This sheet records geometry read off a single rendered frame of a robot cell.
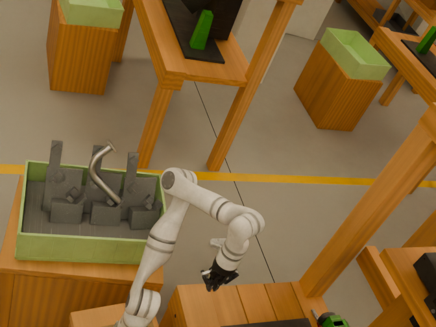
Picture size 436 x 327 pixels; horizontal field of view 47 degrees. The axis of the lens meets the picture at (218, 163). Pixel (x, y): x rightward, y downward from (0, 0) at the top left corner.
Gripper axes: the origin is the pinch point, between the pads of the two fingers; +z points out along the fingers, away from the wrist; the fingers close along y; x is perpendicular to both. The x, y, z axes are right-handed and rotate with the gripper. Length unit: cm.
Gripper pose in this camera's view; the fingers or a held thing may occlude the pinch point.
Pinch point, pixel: (212, 286)
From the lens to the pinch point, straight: 170.0
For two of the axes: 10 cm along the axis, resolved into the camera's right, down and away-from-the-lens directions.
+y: 9.1, 0.4, 4.2
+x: -2.7, -7.0, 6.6
